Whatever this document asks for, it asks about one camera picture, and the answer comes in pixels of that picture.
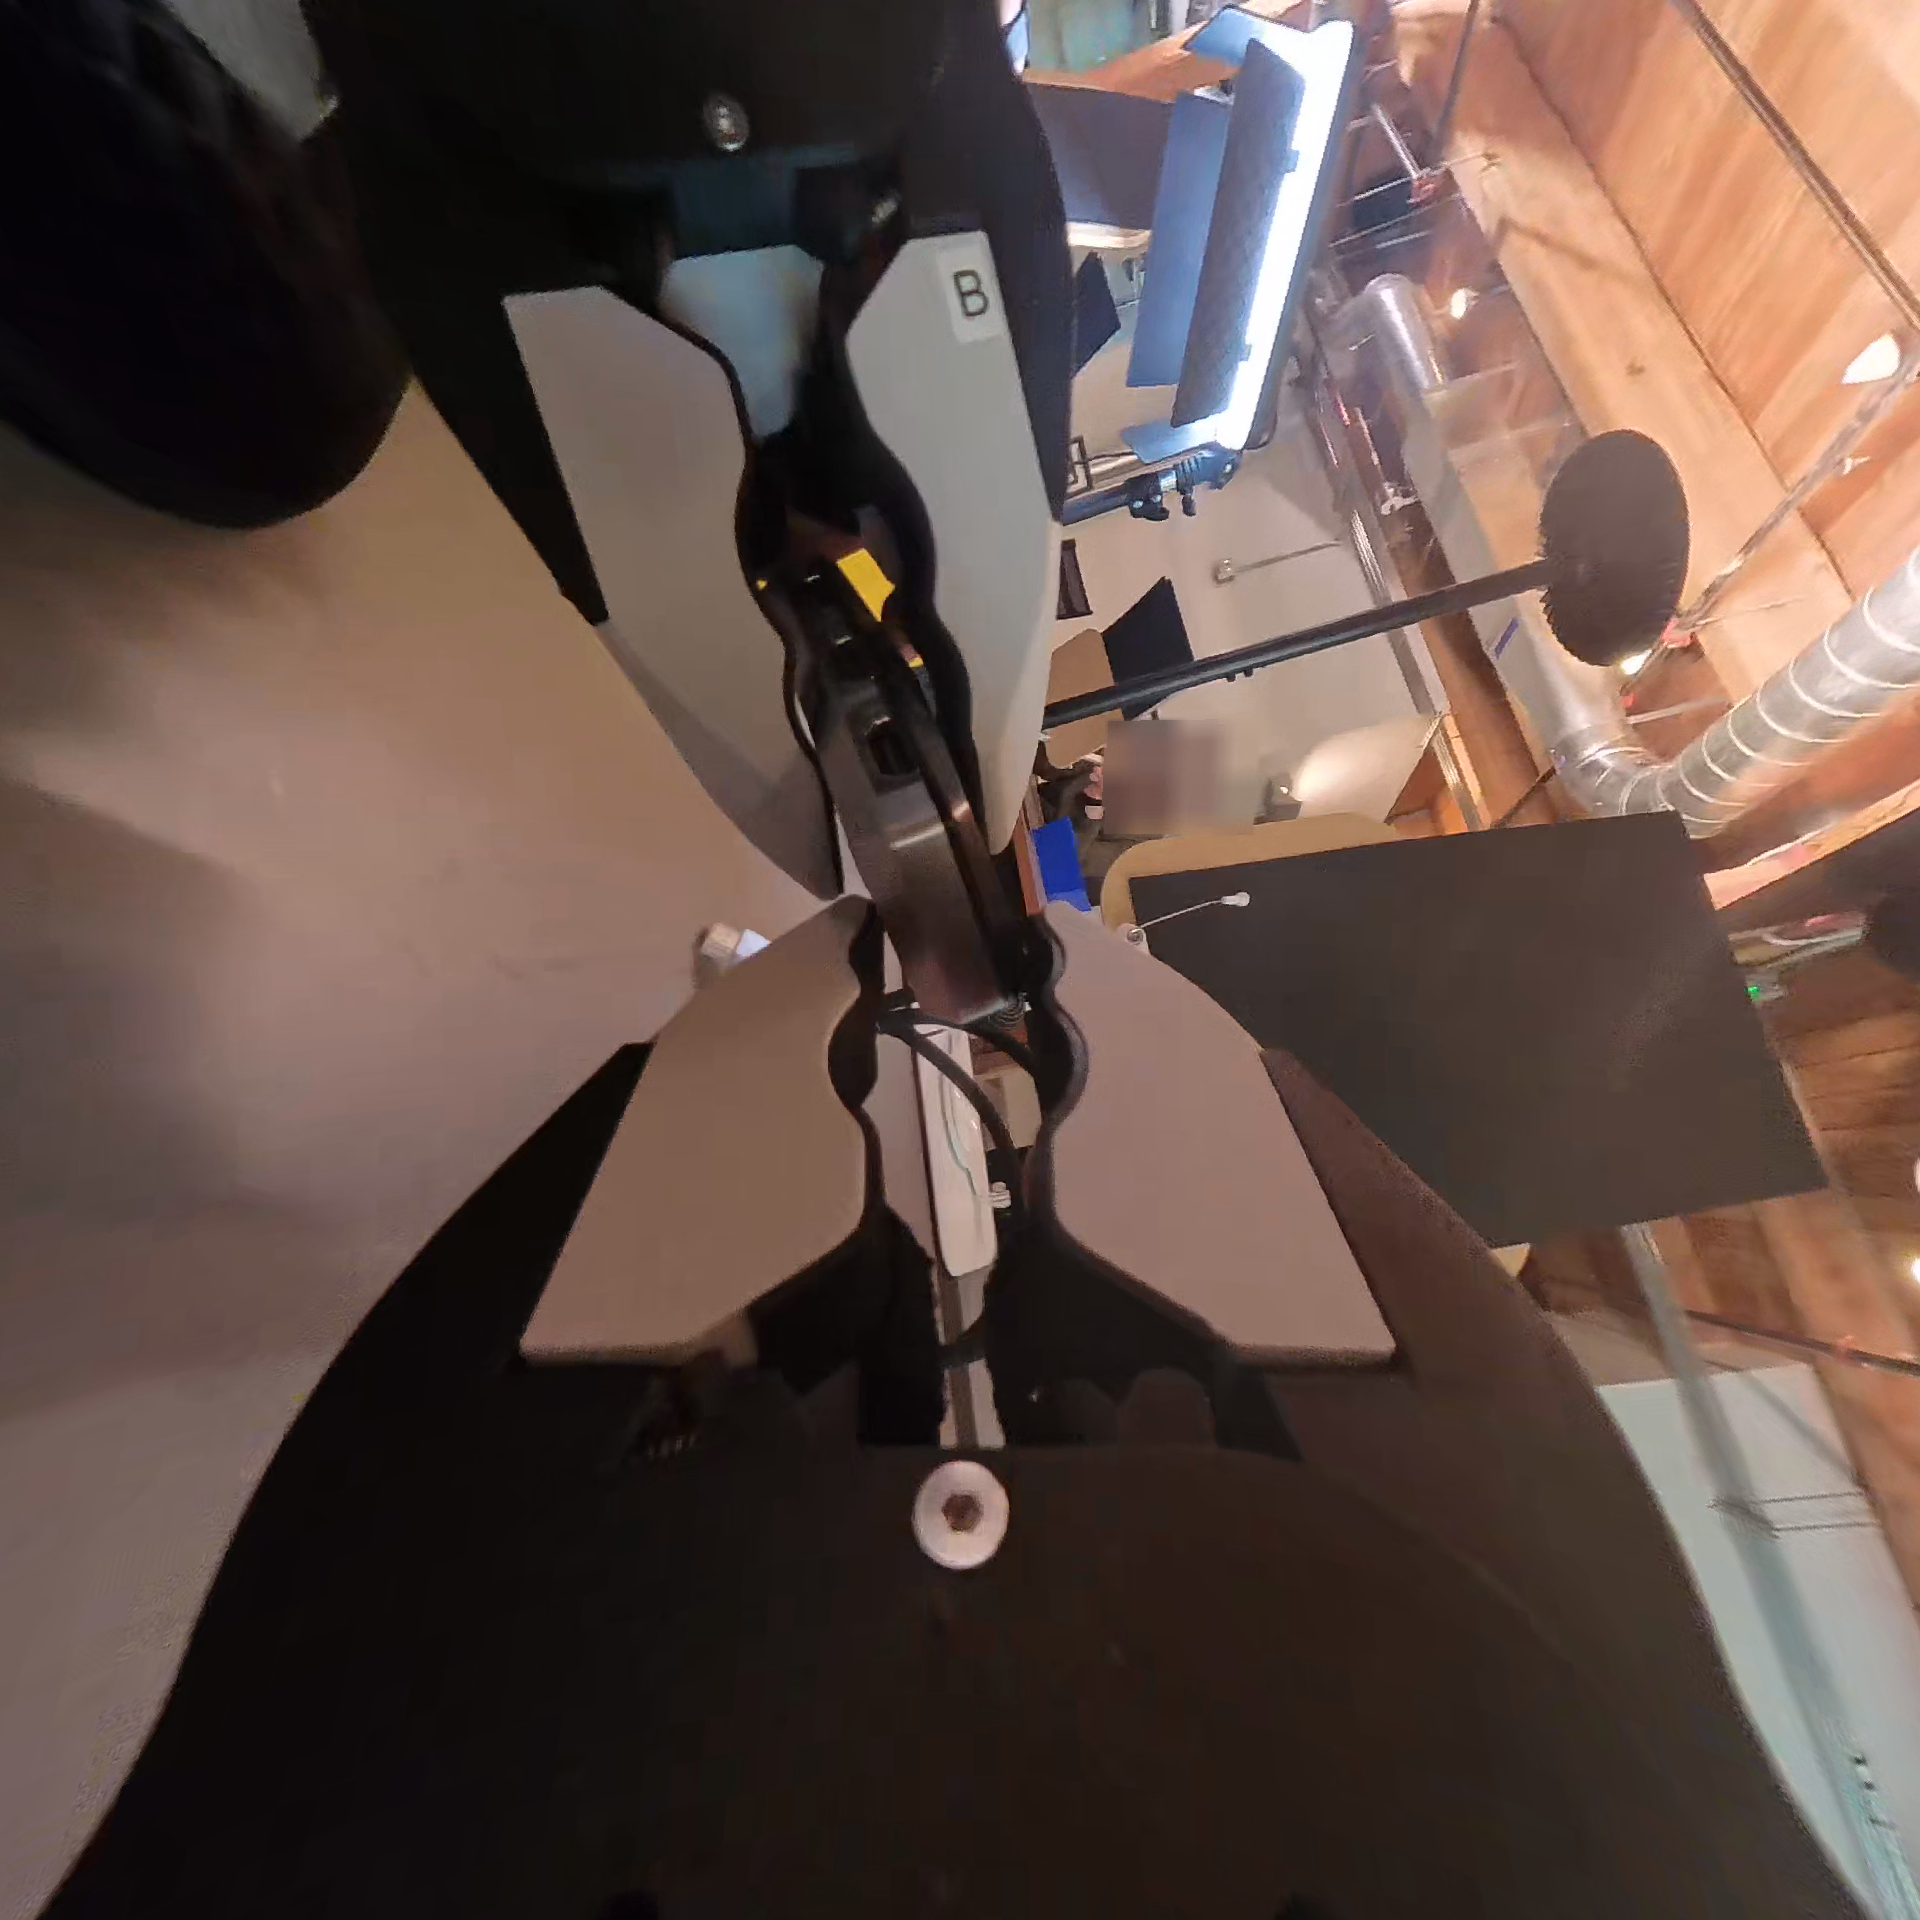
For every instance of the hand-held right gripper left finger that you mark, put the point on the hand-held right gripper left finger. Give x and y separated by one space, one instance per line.
721 1142

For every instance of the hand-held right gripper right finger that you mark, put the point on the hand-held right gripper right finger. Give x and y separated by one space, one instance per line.
1201 1172

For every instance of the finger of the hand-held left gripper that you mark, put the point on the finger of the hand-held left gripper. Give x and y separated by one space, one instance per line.
983 494
646 494

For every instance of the blue plastic bin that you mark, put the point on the blue plastic bin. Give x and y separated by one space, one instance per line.
1058 862

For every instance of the LED light panel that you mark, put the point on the LED light panel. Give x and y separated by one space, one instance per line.
1244 224

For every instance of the black textured pad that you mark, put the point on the black textured pad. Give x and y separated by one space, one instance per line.
150 271

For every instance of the black floor lamp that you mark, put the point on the black floor lamp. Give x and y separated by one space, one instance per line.
1612 547

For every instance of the black board with tan frame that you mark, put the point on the black board with tan frame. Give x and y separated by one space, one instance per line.
1471 1020

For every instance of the silver air duct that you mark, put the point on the silver air duct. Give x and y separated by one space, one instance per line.
1769 720

